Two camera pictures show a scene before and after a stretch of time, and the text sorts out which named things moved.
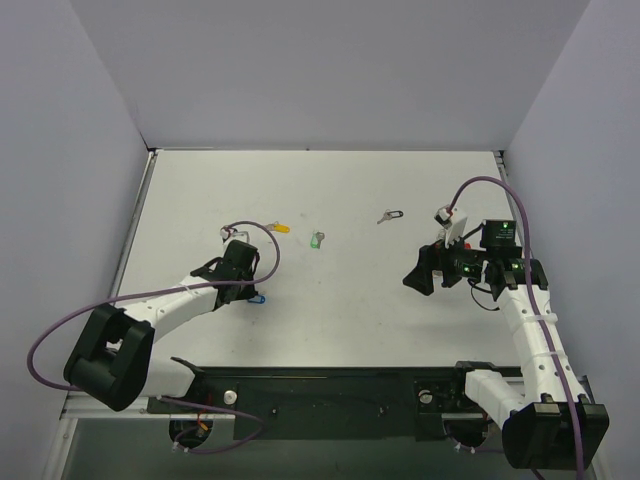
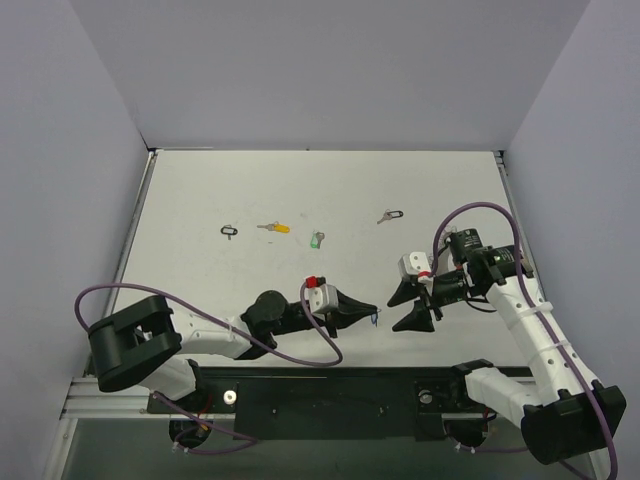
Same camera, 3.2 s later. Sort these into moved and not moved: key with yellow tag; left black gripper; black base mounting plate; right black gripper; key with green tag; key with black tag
Moved: right black gripper; left black gripper
Not moved: key with yellow tag; key with green tag; key with black tag; black base mounting plate
